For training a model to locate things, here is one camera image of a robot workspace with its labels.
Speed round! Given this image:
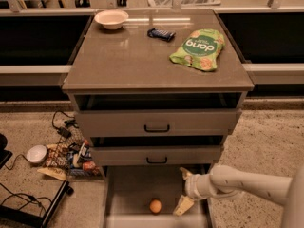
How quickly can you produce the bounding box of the dark blue snack bar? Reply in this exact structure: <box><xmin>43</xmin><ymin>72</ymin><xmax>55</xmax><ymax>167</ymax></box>
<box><xmin>147</xmin><ymin>28</ymin><xmax>175</xmax><ymax>42</ymax></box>

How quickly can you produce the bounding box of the grey top drawer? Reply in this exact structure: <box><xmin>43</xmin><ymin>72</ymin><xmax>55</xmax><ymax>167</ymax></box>
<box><xmin>75</xmin><ymin>109</ymin><xmax>241</xmax><ymax>138</ymax></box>

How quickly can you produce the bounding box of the pile of snack packages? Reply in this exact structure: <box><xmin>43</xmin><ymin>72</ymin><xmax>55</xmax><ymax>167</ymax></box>
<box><xmin>38</xmin><ymin>140</ymin><xmax>102</xmax><ymax>181</ymax></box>

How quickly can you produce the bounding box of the orange fruit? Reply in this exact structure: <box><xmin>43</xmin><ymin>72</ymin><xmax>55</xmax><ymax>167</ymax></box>
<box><xmin>149</xmin><ymin>199</ymin><xmax>162</xmax><ymax>214</ymax></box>

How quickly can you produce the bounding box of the grey open bottom drawer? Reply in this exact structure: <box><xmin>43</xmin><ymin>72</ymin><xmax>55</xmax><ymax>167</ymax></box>
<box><xmin>101</xmin><ymin>165</ymin><xmax>213</xmax><ymax>228</ymax></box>

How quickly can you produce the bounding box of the black floor cable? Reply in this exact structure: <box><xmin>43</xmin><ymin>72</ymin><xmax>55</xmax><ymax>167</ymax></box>
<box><xmin>0</xmin><ymin>153</ymin><xmax>53</xmax><ymax>217</ymax></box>

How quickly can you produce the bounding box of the green dang chips bag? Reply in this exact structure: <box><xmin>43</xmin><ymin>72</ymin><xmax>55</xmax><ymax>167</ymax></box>
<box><xmin>169</xmin><ymin>29</ymin><xmax>225</xmax><ymax>72</ymax></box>

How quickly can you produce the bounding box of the white bowl on counter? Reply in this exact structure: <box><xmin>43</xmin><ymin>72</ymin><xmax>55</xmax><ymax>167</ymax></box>
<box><xmin>94</xmin><ymin>9</ymin><xmax>129</xmax><ymax>30</ymax></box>

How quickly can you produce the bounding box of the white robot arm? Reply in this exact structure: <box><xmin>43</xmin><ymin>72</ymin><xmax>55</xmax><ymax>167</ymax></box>
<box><xmin>173</xmin><ymin>165</ymin><xmax>304</xmax><ymax>228</ymax></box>

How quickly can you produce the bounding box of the black metal stand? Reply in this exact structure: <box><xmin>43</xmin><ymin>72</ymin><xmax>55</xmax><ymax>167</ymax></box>
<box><xmin>0</xmin><ymin>180</ymin><xmax>74</xmax><ymax>228</ymax></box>

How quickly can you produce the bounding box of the white bowl on floor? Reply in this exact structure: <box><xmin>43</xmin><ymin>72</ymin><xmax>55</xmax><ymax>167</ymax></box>
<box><xmin>26</xmin><ymin>145</ymin><xmax>48</xmax><ymax>164</ymax></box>

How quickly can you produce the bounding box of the grey drawer cabinet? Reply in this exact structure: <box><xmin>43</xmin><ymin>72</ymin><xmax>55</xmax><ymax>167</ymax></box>
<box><xmin>61</xmin><ymin>9</ymin><xmax>255</xmax><ymax>176</ymax></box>

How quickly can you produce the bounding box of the black power adapter cable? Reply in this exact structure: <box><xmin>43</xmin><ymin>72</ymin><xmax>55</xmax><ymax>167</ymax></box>
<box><xmin>51</xmin><ymin>110</ymin><xmax>80</xmax><ymax>140</ymax></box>

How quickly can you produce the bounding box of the grey middle drawer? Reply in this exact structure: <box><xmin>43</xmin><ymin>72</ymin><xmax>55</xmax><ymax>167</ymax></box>
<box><xmin>90</xmin><ymin>146</ymin><xmax>221</xmax><ymax>166</ymax></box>

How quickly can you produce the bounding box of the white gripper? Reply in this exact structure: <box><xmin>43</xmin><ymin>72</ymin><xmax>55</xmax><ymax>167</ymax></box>
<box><xmin>173</xmin><ymin>167</ymin><xmax>218</xmax><ymax>217</ymax></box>

